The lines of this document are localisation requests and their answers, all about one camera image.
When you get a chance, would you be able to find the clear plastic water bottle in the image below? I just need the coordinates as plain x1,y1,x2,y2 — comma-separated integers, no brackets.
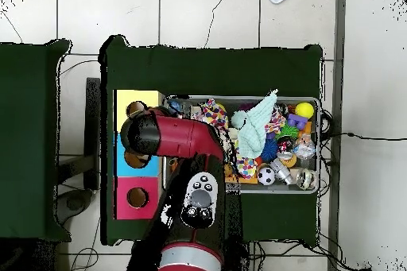
166,99,184,116

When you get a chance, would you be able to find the dark green tablecloth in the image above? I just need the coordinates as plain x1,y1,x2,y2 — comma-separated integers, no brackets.
100,34,324,246

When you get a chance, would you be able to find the black cable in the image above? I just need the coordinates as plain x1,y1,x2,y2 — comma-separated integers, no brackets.
327,131,407,141

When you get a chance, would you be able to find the clear mesh bin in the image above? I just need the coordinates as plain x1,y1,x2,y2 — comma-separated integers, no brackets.
163,95,320,195

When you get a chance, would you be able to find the wooden box with three holes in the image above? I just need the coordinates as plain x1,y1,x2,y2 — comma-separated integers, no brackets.
112,89,165,221

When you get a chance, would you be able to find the yellow ball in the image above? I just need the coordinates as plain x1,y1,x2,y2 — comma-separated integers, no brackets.
293,102,315,120

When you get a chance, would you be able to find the black and white soccer ball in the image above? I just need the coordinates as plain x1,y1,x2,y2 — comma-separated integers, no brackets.
256,166,277,186

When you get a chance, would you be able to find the purple toy block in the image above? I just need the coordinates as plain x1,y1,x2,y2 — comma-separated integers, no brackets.
286,113,308,131

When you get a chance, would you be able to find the mint green knitted cloth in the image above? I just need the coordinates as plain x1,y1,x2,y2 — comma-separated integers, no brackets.
231,89,279,160

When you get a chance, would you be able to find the green covered side table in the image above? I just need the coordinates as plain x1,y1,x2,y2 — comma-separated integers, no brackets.
0,39,72,242

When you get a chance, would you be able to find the silver plastic toy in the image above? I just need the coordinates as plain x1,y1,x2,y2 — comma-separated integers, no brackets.
269,157,295,186

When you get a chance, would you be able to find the colourful dotted cloth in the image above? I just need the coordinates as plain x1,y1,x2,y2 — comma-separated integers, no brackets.
198,99,229,130

